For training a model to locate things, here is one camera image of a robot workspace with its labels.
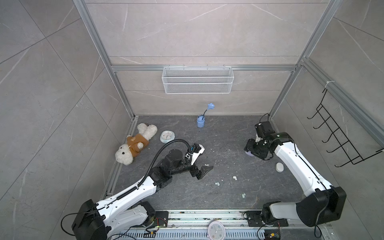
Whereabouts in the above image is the purple earbud charging case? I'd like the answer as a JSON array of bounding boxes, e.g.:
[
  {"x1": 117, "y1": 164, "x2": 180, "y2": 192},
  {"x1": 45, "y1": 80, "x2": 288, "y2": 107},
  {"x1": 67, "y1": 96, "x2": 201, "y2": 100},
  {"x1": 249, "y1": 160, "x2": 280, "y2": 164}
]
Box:
[{"x1": 246, "y1": 151, "x2": 255, "y2": 157}]

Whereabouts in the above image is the white earbud charging case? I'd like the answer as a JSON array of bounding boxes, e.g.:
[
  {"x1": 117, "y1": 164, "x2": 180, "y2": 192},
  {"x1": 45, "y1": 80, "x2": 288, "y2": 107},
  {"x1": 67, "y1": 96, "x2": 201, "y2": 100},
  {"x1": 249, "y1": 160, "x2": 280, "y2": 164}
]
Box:
[{"x1": 276, "y1": 163, "x2": 284, "y2": 173}]

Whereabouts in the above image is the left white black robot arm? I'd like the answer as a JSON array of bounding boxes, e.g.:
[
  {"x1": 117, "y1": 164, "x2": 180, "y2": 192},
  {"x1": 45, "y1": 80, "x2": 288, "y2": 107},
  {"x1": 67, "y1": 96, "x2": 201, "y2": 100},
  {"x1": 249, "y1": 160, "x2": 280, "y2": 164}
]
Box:
[{"x1": 71, "y1": 150, "x2": 214, "y2": 240}]

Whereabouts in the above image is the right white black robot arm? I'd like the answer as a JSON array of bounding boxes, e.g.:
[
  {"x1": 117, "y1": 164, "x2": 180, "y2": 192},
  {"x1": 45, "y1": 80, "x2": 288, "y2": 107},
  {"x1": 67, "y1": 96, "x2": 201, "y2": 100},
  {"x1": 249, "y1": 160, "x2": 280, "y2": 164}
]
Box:
[{"x1": 245, "y1": 121, "x2": 347, "y2": 227}]

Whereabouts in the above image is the small round white clock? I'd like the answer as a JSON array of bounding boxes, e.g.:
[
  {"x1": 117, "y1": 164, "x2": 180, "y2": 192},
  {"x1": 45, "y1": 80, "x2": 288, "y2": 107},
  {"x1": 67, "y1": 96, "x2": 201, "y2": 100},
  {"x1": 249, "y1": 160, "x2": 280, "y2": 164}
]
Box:
[{"x1": 160, "y1": 130, "x2": 175, "y2": 144}]

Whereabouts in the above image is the blue cup holder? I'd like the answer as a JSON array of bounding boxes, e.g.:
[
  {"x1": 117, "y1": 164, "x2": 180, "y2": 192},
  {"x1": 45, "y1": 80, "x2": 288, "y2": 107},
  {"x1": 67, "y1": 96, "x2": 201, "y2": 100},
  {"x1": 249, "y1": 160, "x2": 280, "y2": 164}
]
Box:
[{"x1": 197, "y1": 116, "x2": 205, "y2": 128}]

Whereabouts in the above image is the pink round clock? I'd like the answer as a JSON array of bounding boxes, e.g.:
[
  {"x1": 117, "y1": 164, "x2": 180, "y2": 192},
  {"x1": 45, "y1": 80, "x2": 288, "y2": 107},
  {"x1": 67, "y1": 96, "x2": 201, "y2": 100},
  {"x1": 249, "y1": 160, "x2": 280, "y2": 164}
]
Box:
[{"x1": 208, "y1": 221, "x2": 226, "y2": 240}]

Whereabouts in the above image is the white plush bear toy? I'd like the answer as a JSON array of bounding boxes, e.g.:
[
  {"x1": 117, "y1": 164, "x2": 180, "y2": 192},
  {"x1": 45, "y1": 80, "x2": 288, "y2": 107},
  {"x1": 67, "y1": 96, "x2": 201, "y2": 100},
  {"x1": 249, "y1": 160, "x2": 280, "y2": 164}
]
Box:
[{"x1": 115, "y1": 123, "x2": 158, "y2": 166}]

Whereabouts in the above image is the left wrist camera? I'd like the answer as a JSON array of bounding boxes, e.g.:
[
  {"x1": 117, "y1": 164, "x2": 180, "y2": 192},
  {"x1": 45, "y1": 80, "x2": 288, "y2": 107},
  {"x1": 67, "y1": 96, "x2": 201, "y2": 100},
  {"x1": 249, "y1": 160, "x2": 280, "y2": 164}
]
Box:
[{"x1": 186, "y1": 143, "x2": 205, "y2": 166}]

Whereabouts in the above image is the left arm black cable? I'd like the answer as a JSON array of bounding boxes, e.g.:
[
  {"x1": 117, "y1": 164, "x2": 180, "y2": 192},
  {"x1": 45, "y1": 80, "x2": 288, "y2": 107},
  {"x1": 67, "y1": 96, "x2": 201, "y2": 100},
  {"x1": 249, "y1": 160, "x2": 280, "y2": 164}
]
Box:
[{"x1": 136, "y1": 139, "x2": 193, "y2": 188}]

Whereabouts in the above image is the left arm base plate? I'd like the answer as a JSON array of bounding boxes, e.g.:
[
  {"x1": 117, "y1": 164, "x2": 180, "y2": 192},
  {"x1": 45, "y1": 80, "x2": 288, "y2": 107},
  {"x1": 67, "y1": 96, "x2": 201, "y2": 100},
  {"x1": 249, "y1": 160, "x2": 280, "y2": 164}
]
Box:
[{"x1": 142, "y1": 211, "x2": 169, "y2": 228}]

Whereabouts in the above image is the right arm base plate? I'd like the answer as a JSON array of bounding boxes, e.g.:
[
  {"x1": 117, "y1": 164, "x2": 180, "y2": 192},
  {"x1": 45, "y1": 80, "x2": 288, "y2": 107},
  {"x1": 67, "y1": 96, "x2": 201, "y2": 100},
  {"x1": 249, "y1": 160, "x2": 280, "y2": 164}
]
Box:
[{"x1": 243, "y1": 211, "x2": 289, "y2": 227}]

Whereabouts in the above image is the white wire mesh basket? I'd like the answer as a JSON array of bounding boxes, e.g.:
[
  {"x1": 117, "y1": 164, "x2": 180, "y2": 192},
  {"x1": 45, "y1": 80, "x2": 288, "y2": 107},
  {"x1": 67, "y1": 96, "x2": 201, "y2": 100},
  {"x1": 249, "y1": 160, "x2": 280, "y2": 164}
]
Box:
[{"x1": 162, "y1": 66, "x2": 235, "y2": 94}]

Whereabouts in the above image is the black wire hook rack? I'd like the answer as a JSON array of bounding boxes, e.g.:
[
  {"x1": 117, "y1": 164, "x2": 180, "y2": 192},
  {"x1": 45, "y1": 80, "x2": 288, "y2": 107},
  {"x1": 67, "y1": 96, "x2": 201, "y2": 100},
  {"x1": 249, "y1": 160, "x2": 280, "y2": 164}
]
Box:
[{"x1": 307, "y1": 88, "x2": 384, "y2": 168}]

